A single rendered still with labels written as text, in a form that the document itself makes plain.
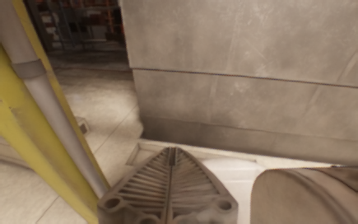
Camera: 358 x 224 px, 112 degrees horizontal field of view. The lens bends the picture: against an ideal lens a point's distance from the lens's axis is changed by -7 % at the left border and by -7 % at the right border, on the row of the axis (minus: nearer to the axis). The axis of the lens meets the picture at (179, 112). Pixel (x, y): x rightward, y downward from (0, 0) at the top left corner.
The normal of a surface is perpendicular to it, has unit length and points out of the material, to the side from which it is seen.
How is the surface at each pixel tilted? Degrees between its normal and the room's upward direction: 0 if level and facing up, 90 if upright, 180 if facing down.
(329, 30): 90
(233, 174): 69
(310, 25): 90
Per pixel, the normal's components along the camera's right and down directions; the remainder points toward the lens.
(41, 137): 0.98, 0.11
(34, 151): -0.18, 0.54
